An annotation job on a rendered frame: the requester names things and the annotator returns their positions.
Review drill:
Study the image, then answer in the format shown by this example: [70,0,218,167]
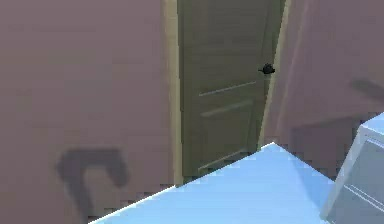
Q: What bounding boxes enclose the pale blue grey cabinet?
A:
[320,112,384,224]

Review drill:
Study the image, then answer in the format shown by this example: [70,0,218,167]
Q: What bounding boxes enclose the black door handle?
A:
[258,62,276,76]

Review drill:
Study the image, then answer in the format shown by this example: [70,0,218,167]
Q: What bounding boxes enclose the olive green room door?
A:
[176,0,287,185]

